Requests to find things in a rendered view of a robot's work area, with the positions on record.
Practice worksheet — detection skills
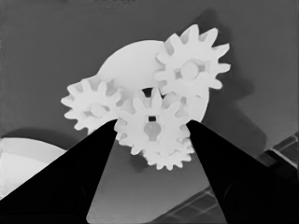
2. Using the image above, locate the white round carrier with pins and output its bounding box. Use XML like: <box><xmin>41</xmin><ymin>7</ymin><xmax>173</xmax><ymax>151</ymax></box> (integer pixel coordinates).
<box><xmin>94</xmin><ymin>39</ymin><xmax>209</xmax><ymax>124</ymax></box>

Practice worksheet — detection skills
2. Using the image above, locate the large thick white disc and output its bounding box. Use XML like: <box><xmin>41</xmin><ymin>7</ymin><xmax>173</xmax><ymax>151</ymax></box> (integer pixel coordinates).
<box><xmin>0</xmin><ymin>136</ymin><xmax>67</xmax><ymax>200</ymax></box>

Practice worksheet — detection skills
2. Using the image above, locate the small white toothed gear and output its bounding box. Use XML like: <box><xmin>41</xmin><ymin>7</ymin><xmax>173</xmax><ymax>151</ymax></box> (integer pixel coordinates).
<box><xmin>143</xmin><ymin>136</ymin><xmax>195</xmax><ymax>172</ymax></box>
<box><xmin>152</xmin><ymin>23</ymin><xmax>232</xmax><ymax>99</ymax></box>
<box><xmin>113</xmin><ymin>88</ymin><xmax>192</xmax><ymax>157</ymax></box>
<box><xmin>60</xmin><ymin>77</ymin><xmax>124</xmax><ymax>135</ymax></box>

